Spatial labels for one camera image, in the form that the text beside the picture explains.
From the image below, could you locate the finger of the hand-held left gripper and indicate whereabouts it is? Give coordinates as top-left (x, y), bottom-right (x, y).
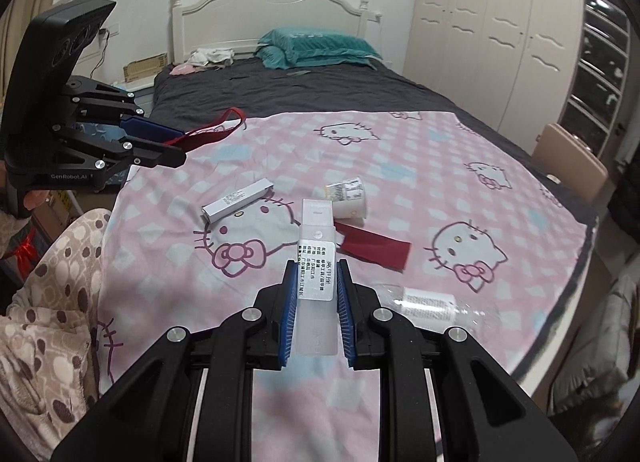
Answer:
top-left (52, 128), bottom-right (187, 169)
top-left (67, 76), bottom-right (183, 141)

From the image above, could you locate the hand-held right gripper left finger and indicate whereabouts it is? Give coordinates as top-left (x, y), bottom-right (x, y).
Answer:
top-left (50, 258), bottom-right (301, 462)

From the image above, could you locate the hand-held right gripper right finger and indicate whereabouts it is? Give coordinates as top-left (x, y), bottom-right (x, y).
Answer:
top-left (336, 258), bottom-right (566, 462)

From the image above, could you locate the clear labelled plastic case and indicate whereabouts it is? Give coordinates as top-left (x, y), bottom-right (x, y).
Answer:
top-left (296, 198), bottom-right (337, 359)

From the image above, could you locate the dark red cloth piece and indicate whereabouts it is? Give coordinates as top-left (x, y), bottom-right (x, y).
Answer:
top-left (334, 222), bottom-right (412, 273)

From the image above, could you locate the clear plastic bottle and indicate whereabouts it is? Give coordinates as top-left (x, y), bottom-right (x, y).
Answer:
top-left (372, 283), bottom-right (488, 337)

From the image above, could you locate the dark red strap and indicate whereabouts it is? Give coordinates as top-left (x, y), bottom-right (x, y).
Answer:
top-left (165, 106), bottom-right (247, 149)

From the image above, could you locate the small white carton box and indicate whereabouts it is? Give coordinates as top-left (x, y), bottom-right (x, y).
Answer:
top-left (201, 180), bottom-right (274, 224)

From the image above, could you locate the white paper cup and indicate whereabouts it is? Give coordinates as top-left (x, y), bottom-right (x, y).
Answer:
top-left (325, 176), bottom-right (368, 220)

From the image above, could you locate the person's left hand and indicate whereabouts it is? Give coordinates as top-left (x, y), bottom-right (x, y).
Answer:
top-left (24, 190), bottom-right (53, 215)

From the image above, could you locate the pale blue nightstand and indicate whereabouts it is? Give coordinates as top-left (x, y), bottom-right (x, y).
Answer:
top-left (116, 76), bottom-right (158, 117)

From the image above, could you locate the cream slatted box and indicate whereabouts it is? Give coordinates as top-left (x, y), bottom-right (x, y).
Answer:
top-left (123, 52), bottom-right (168, 84)

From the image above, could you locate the white crumpled garment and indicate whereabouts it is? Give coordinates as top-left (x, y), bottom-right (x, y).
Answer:
top-left (187, 48), bottom-right (236, 66)

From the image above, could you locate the teal pillow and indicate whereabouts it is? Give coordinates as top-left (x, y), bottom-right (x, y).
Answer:
top-left (256, 26), bottom-right (383, 65)
top-left (256, 46), bottom-right (287, 68)

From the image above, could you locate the red ribbon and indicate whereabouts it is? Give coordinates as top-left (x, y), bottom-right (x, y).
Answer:
top-left (10, 234), bottom-right (40, 275)

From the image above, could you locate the pink printed blanket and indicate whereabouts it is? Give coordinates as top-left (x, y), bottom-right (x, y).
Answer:
top-left (97, 109), bottom-right (598, 462)

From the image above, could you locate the spotted pajama leg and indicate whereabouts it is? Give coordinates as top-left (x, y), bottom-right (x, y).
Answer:
top-left (0, 208), bottom-right (113, 425)

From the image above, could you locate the grey storage bag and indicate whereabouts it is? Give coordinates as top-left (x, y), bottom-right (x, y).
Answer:
top-left (550, 262), bottom-right (640, 413)

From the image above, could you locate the pink suitcase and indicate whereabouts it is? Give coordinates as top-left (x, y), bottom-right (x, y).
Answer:
top-left (531, 123), bottom-right (610, 205)

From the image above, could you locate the white wardrobe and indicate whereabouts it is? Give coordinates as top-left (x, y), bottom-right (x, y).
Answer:
top-left (402, 0), bottom-right (586, 135)

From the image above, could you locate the white tower of dark drawers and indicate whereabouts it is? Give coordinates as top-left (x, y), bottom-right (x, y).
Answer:
top-left (555, 0), bottom-right (631, 163)

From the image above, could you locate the black cable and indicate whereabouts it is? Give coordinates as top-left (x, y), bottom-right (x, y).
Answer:
top-left (95, 34), bottom-right (112, 73)

